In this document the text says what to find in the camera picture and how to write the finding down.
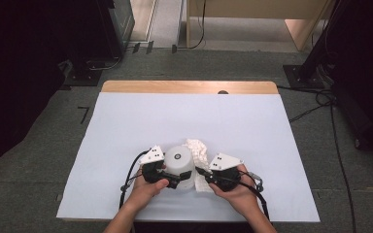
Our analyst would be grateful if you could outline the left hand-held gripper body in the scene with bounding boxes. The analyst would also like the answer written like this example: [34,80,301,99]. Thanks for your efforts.
[138,145,176,190]

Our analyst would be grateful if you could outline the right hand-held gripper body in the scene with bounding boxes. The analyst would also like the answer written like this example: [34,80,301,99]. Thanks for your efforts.
[208,152,245,193]

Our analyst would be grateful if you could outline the white cylinder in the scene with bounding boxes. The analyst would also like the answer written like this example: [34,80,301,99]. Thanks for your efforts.
[163,145,197,191]

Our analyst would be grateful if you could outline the white waffle cloth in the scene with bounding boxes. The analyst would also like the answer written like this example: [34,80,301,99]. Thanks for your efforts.
[183,138,216,194]

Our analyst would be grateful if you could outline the person's left hand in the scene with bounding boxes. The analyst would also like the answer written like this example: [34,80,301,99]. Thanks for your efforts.
[127,163,170,214]

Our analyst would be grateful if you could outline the person's right hand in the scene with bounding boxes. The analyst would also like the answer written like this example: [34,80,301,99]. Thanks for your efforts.
[208,164,262,218]

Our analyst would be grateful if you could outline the white table sheet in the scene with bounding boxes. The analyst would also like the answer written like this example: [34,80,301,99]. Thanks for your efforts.
[56,91,321,223]

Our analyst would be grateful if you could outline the black stand base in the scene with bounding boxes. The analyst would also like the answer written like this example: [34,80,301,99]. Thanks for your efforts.
[63,59,103,87]
[283,64,325,90]

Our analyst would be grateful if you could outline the glass door cabinet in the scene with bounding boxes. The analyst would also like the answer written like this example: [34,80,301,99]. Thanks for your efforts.
[108,0,136,58]

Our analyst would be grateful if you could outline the black slanted stand pole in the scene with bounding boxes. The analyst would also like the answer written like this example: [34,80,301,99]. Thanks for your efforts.
[299,0,349,82]

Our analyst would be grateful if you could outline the dark curtain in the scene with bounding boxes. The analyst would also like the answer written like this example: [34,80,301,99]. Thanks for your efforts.
[0,0,69,190]

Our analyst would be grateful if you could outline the light wooden desk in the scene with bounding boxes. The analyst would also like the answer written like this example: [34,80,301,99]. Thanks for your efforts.
[186,0,336,52]

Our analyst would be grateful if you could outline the left hand-held gripper cable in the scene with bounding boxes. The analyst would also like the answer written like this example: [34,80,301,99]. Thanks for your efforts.
[119,149,152,210]

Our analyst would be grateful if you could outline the hand-held gripper cable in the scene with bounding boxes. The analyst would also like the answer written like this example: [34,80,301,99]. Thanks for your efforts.
[119,149,152,210]
[237,170,271,221]

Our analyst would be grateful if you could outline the right hand-held gripper cable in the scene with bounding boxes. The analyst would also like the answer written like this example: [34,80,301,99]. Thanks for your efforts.
[237,170,271,221]

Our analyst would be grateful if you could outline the white floor cable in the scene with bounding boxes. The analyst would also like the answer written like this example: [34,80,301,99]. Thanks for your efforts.
[88,55,123,72]

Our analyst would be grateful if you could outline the black floor cables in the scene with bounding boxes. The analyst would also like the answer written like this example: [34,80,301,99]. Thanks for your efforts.
[276,84,357,233]

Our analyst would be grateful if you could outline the black hanging cable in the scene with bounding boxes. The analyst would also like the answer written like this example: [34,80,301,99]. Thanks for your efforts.
[174,0,208,51]

